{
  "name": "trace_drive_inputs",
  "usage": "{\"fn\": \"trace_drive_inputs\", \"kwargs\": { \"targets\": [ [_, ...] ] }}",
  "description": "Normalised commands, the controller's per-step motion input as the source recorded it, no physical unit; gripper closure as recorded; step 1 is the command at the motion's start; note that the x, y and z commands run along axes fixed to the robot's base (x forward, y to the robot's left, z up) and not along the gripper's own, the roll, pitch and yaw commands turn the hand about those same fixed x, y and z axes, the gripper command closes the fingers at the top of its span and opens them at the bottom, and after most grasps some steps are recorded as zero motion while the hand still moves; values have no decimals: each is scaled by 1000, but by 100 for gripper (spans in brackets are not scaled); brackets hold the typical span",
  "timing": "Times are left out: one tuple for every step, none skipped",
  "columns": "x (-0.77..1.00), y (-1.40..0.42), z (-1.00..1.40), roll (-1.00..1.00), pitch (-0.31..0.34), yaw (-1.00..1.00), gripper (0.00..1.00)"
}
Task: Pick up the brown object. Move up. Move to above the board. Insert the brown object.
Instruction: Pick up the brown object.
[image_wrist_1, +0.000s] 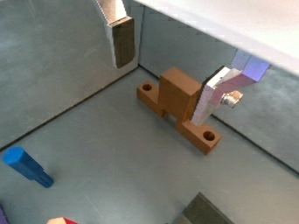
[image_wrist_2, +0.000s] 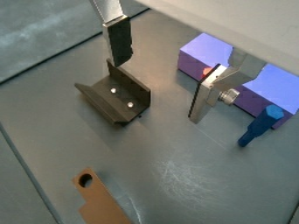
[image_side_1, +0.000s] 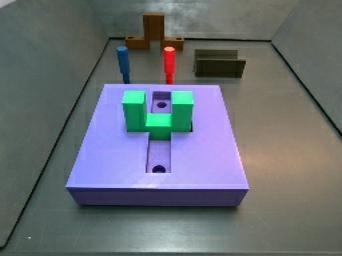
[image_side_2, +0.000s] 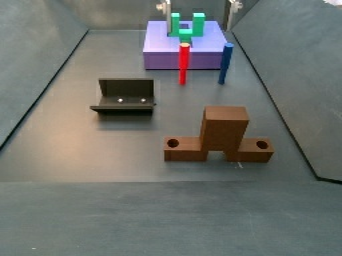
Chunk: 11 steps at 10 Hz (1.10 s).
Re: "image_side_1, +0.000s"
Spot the brown T-shaped block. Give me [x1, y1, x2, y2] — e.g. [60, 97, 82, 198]
[126, 12, 185, 51]

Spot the dark grey block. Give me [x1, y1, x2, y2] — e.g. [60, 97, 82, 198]
[194, 49, 246, 78]

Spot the purple base board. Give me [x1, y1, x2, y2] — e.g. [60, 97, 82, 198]
[67, 84, 249, 206]

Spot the green U-shaped block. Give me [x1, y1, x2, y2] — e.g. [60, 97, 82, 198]
[122, 90, 195, 140]

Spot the red peg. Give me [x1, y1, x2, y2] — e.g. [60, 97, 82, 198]
[163, 47, 175, 84]

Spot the blue peg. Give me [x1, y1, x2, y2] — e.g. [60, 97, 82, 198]
[116, 46, 130, 84]

